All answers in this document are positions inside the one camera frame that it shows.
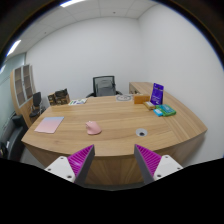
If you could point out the black armchair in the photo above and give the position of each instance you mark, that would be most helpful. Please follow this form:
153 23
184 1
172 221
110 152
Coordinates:
15 136

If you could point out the orange-brown box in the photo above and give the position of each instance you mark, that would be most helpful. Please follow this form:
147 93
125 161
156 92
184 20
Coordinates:
141 99

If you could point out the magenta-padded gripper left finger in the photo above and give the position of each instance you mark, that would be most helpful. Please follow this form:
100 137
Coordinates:
78 159

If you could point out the pink computer mouse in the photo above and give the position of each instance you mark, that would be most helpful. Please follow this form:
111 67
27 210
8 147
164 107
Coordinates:
93 128

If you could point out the wide brown cardboard box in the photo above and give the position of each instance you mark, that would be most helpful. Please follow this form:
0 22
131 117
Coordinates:
63 100

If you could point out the round grey-white disc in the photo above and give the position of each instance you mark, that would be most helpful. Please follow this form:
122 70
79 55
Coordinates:
124 98

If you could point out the small tan box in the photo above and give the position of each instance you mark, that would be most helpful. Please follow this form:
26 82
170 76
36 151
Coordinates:
149 105

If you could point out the black flat box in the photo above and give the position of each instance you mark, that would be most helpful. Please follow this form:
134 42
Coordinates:
61 92

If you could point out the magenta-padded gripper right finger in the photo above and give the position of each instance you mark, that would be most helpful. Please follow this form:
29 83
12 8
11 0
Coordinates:
150 159

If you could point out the wooden shelf unit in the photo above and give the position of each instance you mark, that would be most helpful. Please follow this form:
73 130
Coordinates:
23 90

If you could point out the green packet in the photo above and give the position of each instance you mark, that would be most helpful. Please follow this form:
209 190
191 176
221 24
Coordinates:
167 110

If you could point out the grey mesh office chair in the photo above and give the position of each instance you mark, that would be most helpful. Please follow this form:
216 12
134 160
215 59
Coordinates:
104 86

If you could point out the long ceiling light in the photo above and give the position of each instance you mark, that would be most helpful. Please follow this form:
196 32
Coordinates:
13 47
70 3

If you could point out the black visitor chair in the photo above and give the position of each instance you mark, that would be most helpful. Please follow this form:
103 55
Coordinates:
36 103

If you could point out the colourful printed leaflet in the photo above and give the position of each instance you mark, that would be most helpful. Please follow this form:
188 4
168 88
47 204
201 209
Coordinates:
77 101

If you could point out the wooden side cabinet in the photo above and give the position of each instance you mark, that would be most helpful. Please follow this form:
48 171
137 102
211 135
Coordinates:
140 87

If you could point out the pink-blue gradient mouse pad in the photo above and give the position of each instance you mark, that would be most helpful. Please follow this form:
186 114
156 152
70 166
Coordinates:
49 125

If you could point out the small blue packet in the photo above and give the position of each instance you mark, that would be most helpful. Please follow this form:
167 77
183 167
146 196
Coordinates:
158 112

